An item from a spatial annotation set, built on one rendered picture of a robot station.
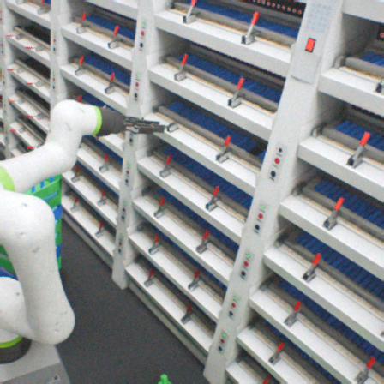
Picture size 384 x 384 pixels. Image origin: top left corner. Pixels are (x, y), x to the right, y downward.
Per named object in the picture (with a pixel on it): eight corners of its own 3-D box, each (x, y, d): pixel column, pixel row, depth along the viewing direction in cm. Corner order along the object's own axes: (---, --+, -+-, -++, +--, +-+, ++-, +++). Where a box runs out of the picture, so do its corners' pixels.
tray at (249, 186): (255, 198, 136) (256, 175, 130) (142, 127, 172) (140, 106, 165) (296, 170, 145) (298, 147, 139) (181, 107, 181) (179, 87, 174)
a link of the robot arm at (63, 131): (66, 107, 120) (49, 92, 126) (55, 147, 125) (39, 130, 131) (106, 111, 130) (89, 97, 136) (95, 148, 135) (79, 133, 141)
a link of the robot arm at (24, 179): (19, 175, 103) (-19, 156, 104) (10, 213, 108) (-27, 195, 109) (87, 143, 136) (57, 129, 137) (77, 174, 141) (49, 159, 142)
